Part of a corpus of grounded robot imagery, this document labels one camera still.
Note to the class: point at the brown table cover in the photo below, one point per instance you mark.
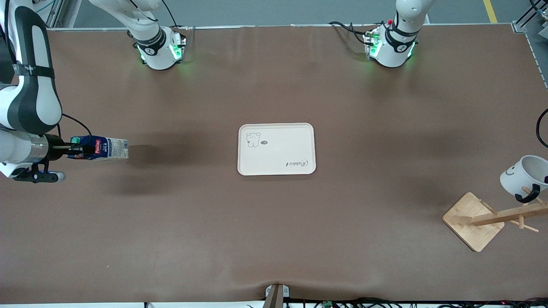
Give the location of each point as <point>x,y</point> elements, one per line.
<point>171,235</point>

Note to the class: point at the yellow floor tape strip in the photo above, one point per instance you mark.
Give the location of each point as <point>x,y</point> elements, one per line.
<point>492,13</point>

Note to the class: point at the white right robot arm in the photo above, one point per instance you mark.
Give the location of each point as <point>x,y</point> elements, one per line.
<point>38,107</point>

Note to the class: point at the camera stand post with bracket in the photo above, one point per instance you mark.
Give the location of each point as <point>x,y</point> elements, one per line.
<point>276,297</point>

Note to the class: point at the aluminium frame post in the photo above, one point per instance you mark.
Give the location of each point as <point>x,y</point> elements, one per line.
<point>520,25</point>
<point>53,17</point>

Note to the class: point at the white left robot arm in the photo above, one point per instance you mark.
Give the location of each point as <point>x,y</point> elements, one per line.
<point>394,47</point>

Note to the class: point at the cream tray with rabbit print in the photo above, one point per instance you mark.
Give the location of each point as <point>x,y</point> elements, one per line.
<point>278,149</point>

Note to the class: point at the blue milk carton green cap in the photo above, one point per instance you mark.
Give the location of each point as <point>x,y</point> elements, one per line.
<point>111,148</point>

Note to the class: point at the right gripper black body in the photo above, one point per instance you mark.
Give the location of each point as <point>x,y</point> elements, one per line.
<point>54,146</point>

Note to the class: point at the wooden cup rack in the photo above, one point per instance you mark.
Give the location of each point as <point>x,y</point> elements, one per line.
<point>471,222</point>

